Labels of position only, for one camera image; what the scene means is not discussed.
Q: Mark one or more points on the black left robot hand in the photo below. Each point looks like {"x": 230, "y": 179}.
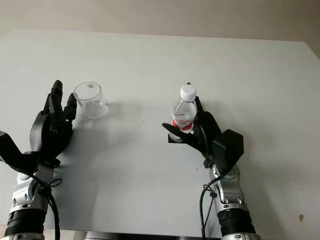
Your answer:
{"x": 50, "y": 135}

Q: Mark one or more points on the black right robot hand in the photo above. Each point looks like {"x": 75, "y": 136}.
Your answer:
{"x": 206, "y": 130}

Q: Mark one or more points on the clear plastic water bottle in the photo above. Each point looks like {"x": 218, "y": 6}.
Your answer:
{"x": 185, "y": 110}

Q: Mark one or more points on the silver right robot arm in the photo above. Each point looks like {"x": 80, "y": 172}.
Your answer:
{"x": 232, "y": 197}

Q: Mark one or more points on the clear glass cup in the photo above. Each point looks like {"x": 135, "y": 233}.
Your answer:
{"x": 91, "y": 102}

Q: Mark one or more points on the black robot torso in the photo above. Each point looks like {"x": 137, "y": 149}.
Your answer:
{"x": 150, "y": 236}

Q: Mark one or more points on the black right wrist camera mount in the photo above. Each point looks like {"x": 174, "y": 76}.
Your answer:
{"x": 228, "y": 147}

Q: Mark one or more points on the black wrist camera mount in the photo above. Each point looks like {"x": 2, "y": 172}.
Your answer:
{"x": 15, "y": 155}
{"x": 228, "y": 147}

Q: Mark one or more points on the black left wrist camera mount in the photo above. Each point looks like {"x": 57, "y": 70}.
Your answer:
{"x": 15, "y": 155}

